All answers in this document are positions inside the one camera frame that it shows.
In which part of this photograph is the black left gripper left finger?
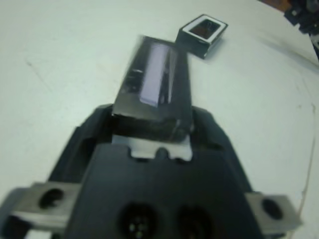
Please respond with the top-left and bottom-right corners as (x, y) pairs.
(48, 104), (115, 185)

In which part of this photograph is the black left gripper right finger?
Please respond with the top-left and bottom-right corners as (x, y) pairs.
(190, 106), (253, 194)

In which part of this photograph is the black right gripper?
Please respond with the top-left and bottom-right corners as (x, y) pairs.
(284, 0), (319, 34)

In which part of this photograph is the black box base white insert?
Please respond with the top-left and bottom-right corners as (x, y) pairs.
(175, 14), (229, 60)

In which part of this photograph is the black box lid with print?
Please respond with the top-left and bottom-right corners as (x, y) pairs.
(111, 34), (195, 144)

